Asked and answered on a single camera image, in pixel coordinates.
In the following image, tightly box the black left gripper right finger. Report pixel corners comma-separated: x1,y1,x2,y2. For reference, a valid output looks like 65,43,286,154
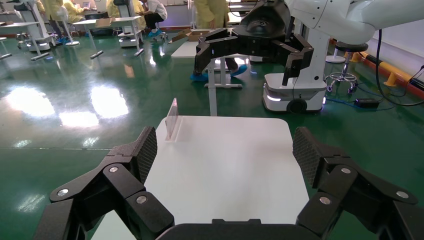
292,126,424,240

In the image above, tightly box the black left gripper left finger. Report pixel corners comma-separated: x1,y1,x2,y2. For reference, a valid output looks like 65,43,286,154
33,125,175,240

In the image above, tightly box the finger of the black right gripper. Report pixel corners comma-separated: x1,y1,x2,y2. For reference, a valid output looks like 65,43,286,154
193,28,235,75
274,33,315,87

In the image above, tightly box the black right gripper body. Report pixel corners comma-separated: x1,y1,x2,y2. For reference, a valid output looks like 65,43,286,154
231,0,294,58

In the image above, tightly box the open flat cardboard box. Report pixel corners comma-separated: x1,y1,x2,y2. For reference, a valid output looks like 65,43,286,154
166,28,212,44

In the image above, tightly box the white table with T legs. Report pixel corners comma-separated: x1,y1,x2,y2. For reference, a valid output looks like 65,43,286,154
170,28,251,117
0,21,51,63
72,15,146,60

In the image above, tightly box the white wheeled robot with column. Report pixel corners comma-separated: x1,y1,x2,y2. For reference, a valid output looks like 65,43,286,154
14,0,56,53
113,0,145,48
262,19,331,115

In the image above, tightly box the person in yellow gown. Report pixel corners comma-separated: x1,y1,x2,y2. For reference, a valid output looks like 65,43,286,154
189,0,249,83
62,0,91,24
105,0,148,31
41,0,71,45

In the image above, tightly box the white round stand base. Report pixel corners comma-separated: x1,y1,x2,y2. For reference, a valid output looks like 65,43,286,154
325,47,347,64

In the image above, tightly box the black stool with caster base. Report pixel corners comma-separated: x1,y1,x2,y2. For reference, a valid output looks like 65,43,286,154
325,41,370,96

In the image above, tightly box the seated person in white shirt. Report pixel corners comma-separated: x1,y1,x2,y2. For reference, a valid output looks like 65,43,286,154
138,0,169,38

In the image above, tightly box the black power adapter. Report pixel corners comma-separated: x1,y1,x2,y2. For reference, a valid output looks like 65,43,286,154
353,97,381,109

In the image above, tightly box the clear acrylic plate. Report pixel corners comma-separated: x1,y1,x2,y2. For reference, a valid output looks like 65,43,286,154
164,97,182,143

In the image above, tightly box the yellow black floor barrier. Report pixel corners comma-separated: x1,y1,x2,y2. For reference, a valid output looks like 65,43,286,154
343,50,424,99

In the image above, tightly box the folded cardboard piece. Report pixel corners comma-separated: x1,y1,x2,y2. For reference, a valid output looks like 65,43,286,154
95,16,116,29

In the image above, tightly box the blue floor cable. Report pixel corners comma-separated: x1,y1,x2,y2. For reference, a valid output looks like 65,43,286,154
325,84,396,112

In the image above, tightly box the thick black hanging cable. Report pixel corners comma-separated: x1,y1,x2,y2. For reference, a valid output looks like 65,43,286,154
374,29,424,108

